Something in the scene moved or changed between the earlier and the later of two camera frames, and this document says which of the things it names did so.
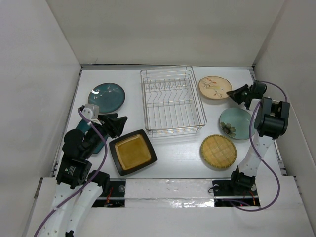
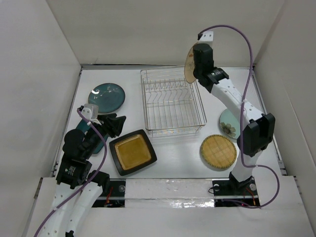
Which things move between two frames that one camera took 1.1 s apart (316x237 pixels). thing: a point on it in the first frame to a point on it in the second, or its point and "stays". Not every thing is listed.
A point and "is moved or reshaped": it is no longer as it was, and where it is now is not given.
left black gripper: (117, 123) stays
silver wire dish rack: (172, 103) stays
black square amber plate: (132, 152) stays
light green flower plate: (235, 123) stays
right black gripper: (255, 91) to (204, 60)
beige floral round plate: (215, 87) is moved or reshaped
